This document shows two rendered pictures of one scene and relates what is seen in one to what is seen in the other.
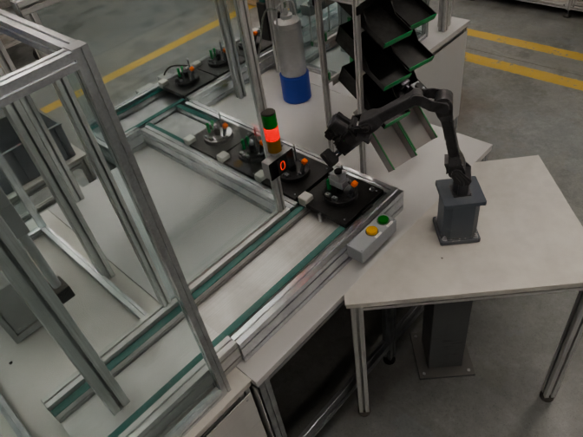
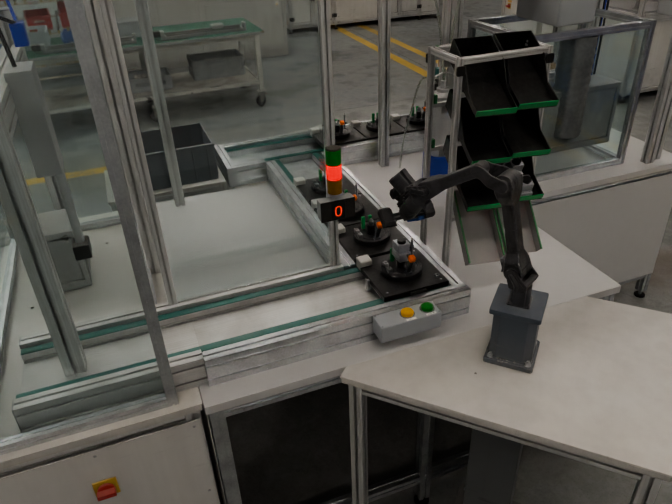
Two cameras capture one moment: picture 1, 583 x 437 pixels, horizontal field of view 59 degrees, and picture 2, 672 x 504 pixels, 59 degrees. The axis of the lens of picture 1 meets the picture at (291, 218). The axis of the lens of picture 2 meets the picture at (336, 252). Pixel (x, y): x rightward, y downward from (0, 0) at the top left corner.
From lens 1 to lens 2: 0.64 m
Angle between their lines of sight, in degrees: 20
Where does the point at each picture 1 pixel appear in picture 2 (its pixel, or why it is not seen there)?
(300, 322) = (285, 373)
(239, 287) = (248, 317)
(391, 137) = (484, 230)
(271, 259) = (295, 305)
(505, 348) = not seen: outside the picture
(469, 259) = (505, 386)
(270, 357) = (233, 392)
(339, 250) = (361, 318)
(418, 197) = not seen: hidden behind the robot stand
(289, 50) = (435, 125)
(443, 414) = not seen: outside the picture
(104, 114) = (79, 43)
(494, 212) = (570, 352)
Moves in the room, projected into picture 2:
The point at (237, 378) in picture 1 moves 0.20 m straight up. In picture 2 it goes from (191, 396) to (179, 344)
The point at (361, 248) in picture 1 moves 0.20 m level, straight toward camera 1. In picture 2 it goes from (384, 324) to (354, 364)
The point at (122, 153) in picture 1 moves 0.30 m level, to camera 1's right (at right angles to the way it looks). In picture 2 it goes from (91, 86) to (220, 95)
